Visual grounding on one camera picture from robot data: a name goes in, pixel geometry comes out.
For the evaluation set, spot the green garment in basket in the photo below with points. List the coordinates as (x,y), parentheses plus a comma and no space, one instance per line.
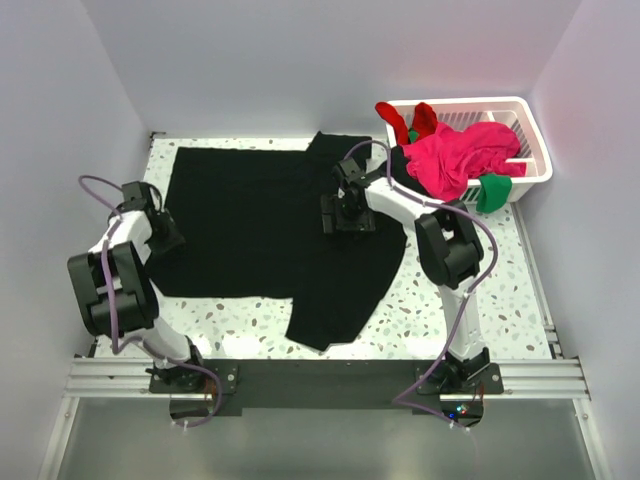
(495,190)

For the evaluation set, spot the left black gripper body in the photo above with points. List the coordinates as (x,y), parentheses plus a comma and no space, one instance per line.
(166,237)

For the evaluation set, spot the pink t-shirt in basket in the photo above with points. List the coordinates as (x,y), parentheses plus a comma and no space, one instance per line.
(460,155)

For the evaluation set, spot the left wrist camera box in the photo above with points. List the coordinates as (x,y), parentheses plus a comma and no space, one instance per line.
(140,195)

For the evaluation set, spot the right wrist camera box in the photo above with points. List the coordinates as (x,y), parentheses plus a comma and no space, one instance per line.
(352,170)

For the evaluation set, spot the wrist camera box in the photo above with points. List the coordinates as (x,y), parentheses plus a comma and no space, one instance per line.
(140,195)
(352,170)

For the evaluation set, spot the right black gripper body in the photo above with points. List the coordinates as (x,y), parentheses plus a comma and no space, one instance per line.
(356,219)

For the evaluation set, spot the black t-shirt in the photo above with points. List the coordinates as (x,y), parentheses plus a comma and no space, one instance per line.
(251,221)

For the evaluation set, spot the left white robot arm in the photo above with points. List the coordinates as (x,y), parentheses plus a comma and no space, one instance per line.
(118,300)

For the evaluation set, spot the white plastic laundry basket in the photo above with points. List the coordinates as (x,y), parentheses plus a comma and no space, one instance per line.
(515,113)

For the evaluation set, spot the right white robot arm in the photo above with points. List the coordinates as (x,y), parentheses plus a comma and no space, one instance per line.
(449,252)

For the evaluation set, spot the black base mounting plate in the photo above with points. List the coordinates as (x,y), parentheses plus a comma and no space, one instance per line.
(314,384)

